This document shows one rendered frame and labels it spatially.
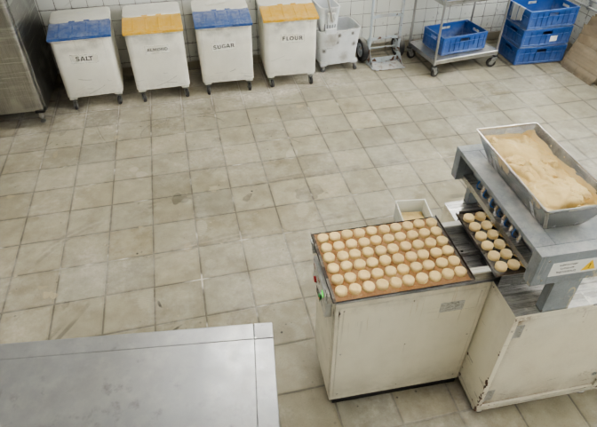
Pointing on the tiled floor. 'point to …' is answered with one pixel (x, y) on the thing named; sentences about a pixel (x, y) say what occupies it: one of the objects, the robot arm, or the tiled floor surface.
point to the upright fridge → (23, 52)
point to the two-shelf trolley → (442, 23)
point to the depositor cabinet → (528, 342)
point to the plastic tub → (411, 209)
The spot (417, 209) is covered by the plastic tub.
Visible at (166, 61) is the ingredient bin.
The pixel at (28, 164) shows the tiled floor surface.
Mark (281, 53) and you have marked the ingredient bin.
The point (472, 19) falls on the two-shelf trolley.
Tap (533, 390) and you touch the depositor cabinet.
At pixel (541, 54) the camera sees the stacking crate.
